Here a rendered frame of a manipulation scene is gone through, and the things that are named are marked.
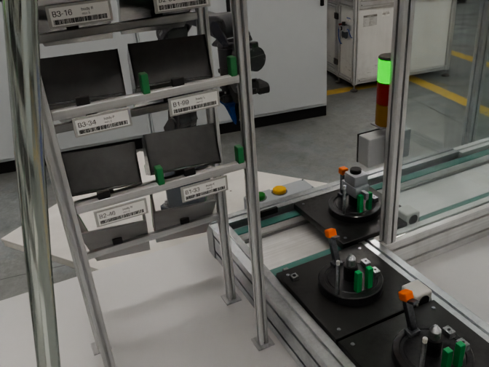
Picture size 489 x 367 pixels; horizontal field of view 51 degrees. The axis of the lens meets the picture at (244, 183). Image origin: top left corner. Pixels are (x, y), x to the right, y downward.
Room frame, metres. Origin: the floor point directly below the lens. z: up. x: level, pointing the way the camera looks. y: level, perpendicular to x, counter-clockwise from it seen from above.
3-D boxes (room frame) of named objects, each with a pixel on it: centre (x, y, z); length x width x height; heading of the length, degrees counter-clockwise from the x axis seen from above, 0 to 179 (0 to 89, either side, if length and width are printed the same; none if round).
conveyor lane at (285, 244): (1.23, -0.40, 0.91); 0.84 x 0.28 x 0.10; 114
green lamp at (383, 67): (1.10, -0.33, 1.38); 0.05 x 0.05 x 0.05
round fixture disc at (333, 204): (1.21, -0.29, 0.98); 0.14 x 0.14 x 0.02
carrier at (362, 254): (0.89, -0.21, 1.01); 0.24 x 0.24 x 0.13; 24
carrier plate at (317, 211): (1.21, -0.29, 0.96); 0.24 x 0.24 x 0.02; 24
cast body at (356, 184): (1.20, -0.30, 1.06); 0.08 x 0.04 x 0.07; 24
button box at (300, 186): (1.36, -0.10, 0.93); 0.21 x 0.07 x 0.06; 114
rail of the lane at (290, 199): (1.38, -0.30, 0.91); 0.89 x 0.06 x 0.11; 114
